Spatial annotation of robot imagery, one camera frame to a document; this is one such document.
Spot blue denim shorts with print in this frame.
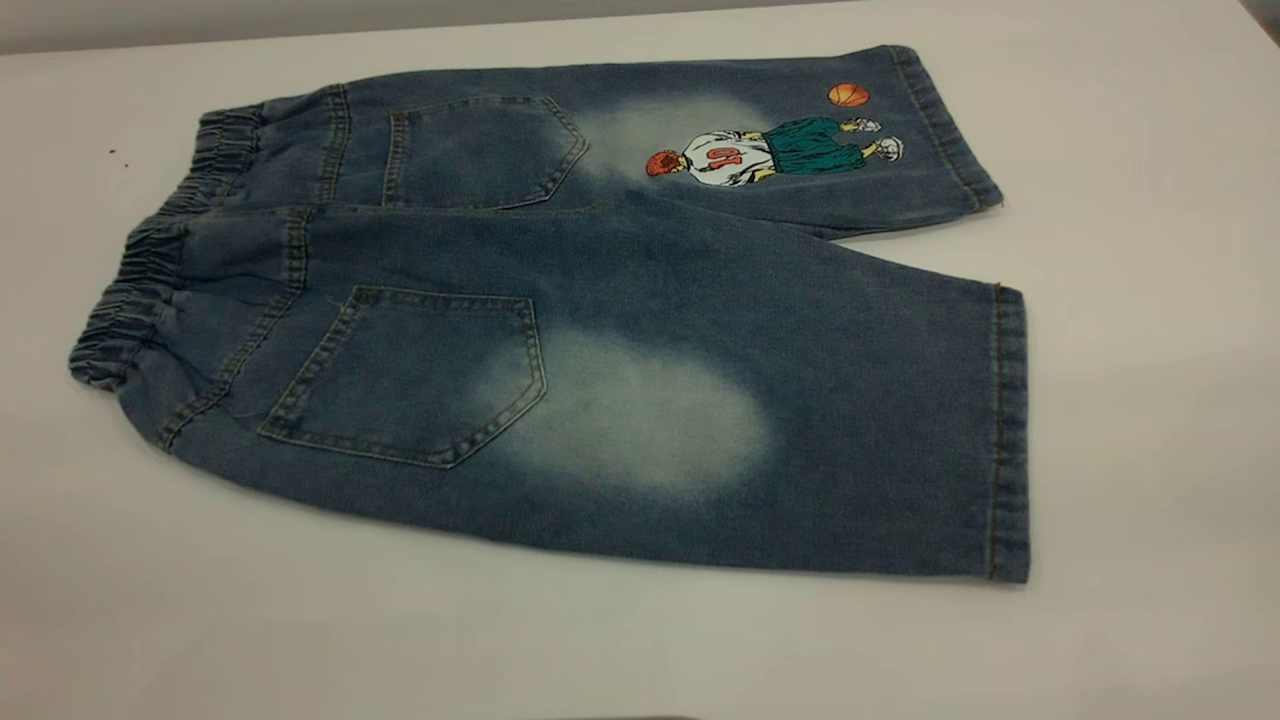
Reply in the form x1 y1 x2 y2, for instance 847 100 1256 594
68 44 1031 584

